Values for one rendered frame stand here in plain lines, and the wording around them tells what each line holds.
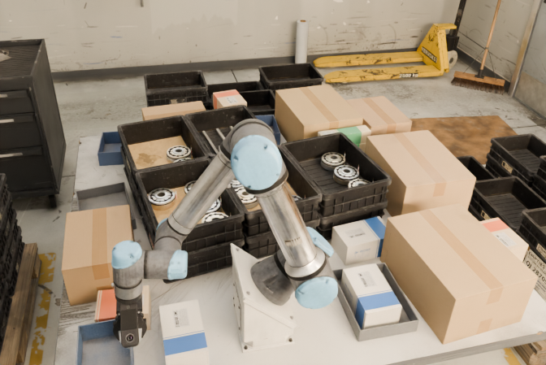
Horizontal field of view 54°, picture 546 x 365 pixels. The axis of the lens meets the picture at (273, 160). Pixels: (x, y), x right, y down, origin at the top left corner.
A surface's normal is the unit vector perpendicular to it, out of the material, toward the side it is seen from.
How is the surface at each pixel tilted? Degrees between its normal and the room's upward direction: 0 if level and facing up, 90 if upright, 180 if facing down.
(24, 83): 90
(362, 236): 0
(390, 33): 90
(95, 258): 0
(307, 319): 0
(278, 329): 90
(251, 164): 76
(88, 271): 90
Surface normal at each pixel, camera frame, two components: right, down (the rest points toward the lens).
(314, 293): 0.15, 0.54
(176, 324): 0.03, -0.85
